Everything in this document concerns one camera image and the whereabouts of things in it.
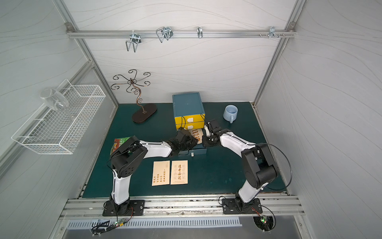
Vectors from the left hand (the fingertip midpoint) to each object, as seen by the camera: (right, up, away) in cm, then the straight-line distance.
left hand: (200, 141), depth 93 cm
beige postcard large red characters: (-13, -17, -7) cm, 22 cm away
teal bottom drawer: (-1, -4, -4) cm, 6 cm away
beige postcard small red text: (-23, -17, -8) cm, 30 cm away
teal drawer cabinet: (-7, +20, -5) cm, 22 cm away
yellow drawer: (-6, +15, -7) cm, 17 cm away
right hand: (+3, +1, 0) cm, 3 cm away
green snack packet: (-53, -1, 0) cm, 53 cm away
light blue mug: (+23, +19, +15) cm, 33 cm away
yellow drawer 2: (-6, +10, -2) cm, 12 cm away
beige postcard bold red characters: (-1, +5, +5) cm, 7 cm away
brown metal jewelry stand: (-39, +21, +22) cm, 49 cm away
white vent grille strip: (-51, -36, -23) cm, 66 cm away
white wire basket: (-67, +10, -26) cm, 72 cm away
